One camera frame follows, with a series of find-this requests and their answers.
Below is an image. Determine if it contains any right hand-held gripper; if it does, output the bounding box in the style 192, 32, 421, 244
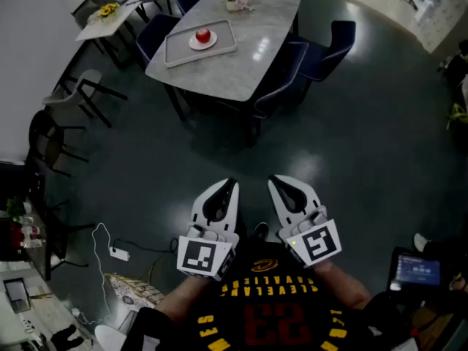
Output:
268, 175, 343, 268

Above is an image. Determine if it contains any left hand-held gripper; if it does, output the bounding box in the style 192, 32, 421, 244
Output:
177, 178, 241, 282

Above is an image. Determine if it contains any white round plate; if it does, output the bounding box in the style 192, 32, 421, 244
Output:
188, 30, 219, 51

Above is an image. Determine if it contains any person's right forearm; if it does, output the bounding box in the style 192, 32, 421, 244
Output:
314, 260, 374, 310

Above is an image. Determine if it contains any person's left forearm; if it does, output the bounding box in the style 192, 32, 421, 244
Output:
155, 274, 215, 325

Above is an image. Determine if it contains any person's dark shoe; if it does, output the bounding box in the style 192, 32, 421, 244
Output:
253, 222, 271, 241

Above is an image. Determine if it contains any person's black jersey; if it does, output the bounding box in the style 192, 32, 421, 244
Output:
120, 238, 421, 351

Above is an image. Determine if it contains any white power strip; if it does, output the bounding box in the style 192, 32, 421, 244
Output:
109, 246, 131, 262

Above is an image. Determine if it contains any patterned fabric bag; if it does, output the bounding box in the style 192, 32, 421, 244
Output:
103, 273, 165, 310

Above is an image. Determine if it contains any black tablet screen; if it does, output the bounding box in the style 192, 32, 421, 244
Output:
387, 246, 445, 294

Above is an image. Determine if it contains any grey marble dining table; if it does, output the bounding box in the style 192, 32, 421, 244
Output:
145, 0, 303, 122

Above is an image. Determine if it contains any grey serving tray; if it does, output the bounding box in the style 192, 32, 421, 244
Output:
163, 19, 238, 69

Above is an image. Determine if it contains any green potted plant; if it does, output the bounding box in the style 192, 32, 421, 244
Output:
445, 102, 468, 131

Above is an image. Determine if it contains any black round chair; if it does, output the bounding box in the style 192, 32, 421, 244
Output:
28, 110, 91, 178

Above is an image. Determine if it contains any white side table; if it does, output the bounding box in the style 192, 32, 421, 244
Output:
75, 0, 156, 69

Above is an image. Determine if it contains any sunflower bouquet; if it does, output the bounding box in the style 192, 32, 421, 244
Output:
87, 1, 121, 24

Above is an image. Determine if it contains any black floor cable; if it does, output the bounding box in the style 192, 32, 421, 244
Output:
113, 238, 180, 255

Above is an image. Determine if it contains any white cable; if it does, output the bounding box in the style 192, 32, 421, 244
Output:
71, 222, 113, 327

